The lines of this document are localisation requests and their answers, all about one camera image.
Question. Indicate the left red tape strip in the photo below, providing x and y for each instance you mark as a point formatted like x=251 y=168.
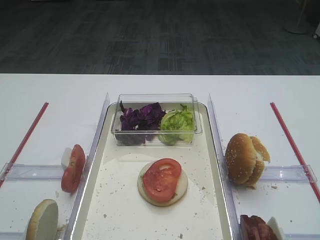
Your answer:
x=18 y=151

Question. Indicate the left bun half standing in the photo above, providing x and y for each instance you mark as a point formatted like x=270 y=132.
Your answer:
x=43 y=224

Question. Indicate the bottom bun slice on tray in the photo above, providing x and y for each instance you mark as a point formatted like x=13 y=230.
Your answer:
x=180 y=191

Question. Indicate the right clear acrylic divider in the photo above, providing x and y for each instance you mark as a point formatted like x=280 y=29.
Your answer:
x=233 y=225

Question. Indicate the white cheese slice right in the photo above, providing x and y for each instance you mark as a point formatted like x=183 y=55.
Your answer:
x=277 y=230

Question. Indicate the white cheese slice left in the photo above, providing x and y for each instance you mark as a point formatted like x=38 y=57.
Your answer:
x=65 y=159

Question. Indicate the sesame bun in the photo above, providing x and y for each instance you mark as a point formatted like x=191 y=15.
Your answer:
x=240 y=156
x=262 y=156

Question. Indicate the right red tape strip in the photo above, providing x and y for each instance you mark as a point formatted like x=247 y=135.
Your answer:
x=295 y=149

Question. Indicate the white cheese slice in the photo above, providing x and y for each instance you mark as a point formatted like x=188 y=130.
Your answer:
x=65 y=159
x=277 y=230

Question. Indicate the sesame bun top right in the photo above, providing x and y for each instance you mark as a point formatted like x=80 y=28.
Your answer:
x=240 y=156

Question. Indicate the clear plastic salad container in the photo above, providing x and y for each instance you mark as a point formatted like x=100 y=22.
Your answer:
x=168 y=102

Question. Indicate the tomato slice on bun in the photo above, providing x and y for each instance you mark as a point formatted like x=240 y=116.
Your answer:
x=161 y=179

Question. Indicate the clear acrylic divider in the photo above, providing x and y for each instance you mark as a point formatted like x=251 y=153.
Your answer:
x=100 y=125
x=233 y=225

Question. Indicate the red tape strip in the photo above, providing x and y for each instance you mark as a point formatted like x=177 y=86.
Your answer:
x=18 y=151
x=295 y=149

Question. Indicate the left clear acrylic divider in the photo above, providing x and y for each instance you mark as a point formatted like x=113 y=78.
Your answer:
x=100 y=125

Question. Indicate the green lettuce leaves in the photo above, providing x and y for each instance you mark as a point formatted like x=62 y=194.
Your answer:
x=177 y=120

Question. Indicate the purple cabbage leaves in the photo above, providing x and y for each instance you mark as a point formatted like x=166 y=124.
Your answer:
x=147 y=118

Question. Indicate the left standing tomato slice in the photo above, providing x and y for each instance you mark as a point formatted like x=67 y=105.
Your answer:
x=72 y=175

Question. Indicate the round meat patty slice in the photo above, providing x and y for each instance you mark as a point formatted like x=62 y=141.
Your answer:
x=255 y=228

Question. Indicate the right clear cross divider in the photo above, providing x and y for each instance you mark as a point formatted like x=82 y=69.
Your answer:
x=293 y=173

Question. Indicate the cream plastic serving tray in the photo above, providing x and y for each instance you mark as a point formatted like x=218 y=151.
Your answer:
x=113 y=208

